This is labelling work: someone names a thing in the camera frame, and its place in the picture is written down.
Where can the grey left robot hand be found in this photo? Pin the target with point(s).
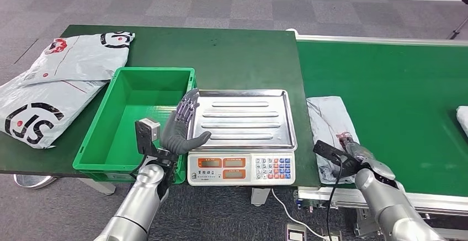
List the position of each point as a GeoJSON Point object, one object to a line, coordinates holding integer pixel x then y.
{"type": "Point", "coordinates": [175, 137]}

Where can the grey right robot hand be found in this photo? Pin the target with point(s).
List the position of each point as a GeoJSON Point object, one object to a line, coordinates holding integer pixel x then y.
{"type": "Point", "coordinates": [365, 159]}

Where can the small grey parcel bag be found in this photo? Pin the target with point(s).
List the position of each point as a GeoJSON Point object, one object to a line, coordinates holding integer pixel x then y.
{"type": "Point", "coordinates": [327, 122]}

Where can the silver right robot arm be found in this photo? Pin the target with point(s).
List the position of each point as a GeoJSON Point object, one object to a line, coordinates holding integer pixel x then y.
{"type": "Point", "coordinates": [391, 206]}

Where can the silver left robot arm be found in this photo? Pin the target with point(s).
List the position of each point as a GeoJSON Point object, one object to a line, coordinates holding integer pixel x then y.
{"type": "Point", "coordinates": [142, 199]}

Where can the green conveyor belt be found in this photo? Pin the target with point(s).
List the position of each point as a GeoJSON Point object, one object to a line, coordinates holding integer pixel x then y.
{"type": "Point", "coordinates": [395, 104]}

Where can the large grey parcel bag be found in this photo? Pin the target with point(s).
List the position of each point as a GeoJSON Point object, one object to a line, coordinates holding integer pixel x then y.
{"type": "Point", "coordinates": [463, 120]}

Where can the green plastic crate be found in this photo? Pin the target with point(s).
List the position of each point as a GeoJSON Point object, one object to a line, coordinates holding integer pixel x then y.
{"type": "Point", "coordinates": [135, 122]}

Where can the steel scale tray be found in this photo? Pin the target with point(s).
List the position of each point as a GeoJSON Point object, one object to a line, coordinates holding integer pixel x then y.
{"type": "Point", "coordinates": [245, 122]}

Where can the white electronic scale body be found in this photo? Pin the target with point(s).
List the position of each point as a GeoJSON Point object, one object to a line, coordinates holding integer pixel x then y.
{"type": "Point", "coordinates": [241, 168]}

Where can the white table leg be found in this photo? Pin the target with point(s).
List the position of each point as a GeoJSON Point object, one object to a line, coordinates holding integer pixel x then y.
{"type": "Point", "coordinates": [100, 187]}
{"type": "Point", "coordinates": [260, 196]}

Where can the dark green table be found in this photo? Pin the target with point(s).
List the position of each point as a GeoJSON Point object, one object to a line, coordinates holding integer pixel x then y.
{"type": "Point", "coordinates": [226, 56]}

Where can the white mailer red print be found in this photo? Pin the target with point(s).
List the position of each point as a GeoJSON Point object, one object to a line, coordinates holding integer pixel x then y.
{"type": "Point", "coordinates": [84, 56]}

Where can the white mailer black logo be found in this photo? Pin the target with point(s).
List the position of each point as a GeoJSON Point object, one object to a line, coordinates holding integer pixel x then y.
{"type": "Point", "coordinates": [44, 111]}

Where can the round metal floor base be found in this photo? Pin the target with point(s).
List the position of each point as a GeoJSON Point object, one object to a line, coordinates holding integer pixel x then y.
{"type": "Point", "coordinates": [33, 181]}

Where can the black tripod stand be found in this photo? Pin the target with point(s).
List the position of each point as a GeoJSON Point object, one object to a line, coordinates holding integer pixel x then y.
{"type": "Point", "coordinates": [459, 27]}

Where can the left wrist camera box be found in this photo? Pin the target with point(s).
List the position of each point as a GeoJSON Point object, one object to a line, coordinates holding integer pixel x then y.
{"type": "Point", "coordinates": [148, 131]}

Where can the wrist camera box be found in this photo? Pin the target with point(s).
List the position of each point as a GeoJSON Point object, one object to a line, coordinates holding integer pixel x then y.
{"type": "Point", "coordinates": [327, 150]}
{"type": "Point", "coordinates": [148, 131]}

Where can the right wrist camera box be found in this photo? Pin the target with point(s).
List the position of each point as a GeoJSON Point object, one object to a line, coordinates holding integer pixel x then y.
{"type": "Point", "coordinates": [327, 150]}

